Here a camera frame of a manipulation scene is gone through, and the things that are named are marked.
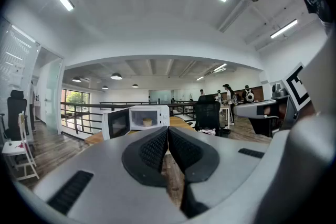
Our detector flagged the black high-back office chair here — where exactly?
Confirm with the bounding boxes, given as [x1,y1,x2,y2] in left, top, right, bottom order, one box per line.
[6,89,30,141]

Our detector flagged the glass door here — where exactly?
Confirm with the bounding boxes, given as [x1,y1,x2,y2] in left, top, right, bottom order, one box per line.
[45,58,65,136]

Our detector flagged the white folding chair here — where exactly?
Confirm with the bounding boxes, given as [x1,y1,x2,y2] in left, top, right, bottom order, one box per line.
[1,110,40,182]

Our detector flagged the pink patterned cloth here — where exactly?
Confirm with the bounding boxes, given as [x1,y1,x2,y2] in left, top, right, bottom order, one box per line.
[197,128,216,136]

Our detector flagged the black mesh office chair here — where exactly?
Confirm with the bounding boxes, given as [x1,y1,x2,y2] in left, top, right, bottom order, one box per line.
[194,94,223,137]

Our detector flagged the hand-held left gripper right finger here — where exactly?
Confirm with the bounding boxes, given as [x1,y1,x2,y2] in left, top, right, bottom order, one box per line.
[167,126,274,219]

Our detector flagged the white microwave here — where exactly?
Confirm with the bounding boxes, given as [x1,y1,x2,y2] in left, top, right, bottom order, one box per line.
[101,104,171,141]

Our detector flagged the window with greenery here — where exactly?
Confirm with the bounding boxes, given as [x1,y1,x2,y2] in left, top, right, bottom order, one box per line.
[61,88,90,106]

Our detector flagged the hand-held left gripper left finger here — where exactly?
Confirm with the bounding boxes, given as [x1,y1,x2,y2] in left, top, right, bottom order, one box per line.
[33,125,190,224]

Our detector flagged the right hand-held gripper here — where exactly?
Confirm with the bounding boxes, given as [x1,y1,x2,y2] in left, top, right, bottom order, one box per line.
[233,61,317,131]

